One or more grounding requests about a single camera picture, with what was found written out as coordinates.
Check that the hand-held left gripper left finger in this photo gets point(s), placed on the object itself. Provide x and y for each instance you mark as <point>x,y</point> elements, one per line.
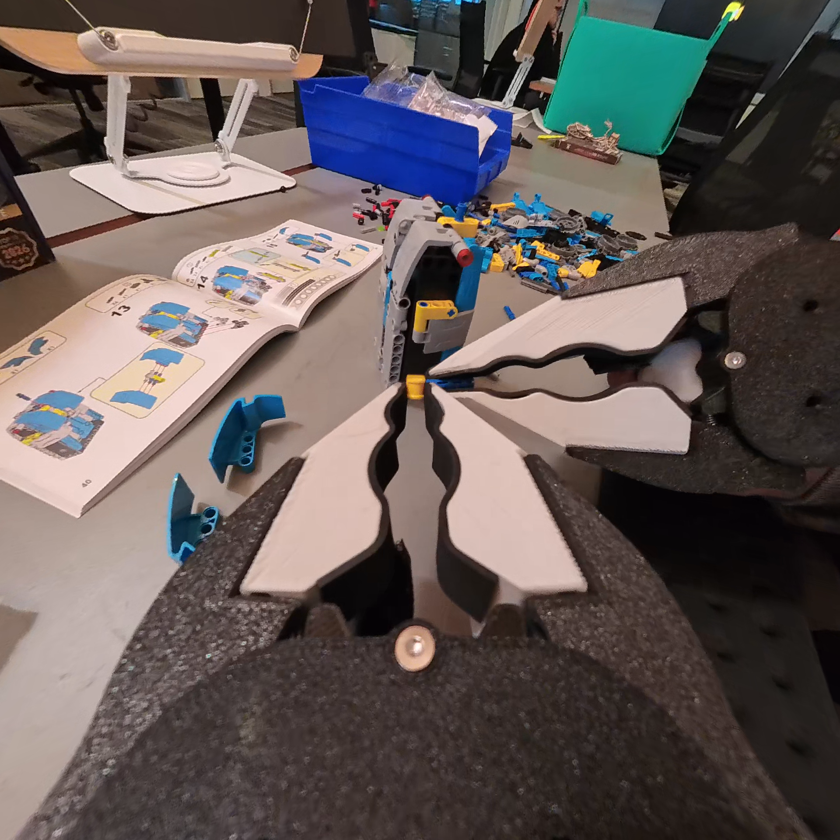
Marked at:
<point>315,518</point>

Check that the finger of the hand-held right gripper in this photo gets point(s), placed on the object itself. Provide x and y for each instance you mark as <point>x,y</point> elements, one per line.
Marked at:
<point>590,321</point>
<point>623,420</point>

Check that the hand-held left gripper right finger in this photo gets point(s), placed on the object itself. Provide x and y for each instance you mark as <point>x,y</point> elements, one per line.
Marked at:
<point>512,525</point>

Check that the thin blue brick piece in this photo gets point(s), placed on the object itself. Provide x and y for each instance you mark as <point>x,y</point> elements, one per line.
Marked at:
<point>449,379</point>

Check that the small yellow brick piece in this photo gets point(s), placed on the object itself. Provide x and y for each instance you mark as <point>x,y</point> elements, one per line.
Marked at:
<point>415,387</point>

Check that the grey and blue brick model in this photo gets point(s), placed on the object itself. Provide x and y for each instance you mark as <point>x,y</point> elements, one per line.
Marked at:
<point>410,275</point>

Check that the grey desk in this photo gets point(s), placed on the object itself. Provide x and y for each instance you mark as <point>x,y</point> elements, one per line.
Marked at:
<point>315,394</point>

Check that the pile of loose brick pieces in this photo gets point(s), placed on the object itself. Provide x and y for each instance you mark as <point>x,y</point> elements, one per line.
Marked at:
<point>558,243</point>

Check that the blue curved panel piece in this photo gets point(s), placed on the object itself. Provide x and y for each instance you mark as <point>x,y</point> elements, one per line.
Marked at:
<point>184,518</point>
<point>246,433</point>

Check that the small wooden model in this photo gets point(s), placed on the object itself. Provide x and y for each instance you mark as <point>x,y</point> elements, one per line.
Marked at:
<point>590,141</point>

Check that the open instruction booklet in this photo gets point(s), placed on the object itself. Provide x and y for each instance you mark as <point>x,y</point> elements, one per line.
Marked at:
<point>131,367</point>

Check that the green bag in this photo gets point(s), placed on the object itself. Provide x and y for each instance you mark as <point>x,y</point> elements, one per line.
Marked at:
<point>623,85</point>

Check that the black mesh office chair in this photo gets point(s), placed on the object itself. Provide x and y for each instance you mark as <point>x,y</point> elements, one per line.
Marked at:
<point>774,151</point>

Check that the black dimpled floor mat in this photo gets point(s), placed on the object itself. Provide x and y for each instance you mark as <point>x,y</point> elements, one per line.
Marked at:
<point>754,656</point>

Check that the blue storage bin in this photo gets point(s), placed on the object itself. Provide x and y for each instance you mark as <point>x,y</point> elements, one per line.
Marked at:
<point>394,144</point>

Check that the clear plastic bags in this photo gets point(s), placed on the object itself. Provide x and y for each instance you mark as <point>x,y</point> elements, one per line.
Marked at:
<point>426,95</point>

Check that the window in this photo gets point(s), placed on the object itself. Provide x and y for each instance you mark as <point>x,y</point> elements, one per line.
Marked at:
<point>433,10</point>

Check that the dark printed toy box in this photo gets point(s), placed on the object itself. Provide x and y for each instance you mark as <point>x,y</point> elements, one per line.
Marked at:
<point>23,243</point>

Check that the dark partition panel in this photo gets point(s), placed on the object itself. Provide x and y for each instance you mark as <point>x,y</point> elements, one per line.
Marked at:
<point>197,14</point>

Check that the light wooden table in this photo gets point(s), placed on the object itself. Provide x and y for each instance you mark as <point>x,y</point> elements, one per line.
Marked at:
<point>39,56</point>

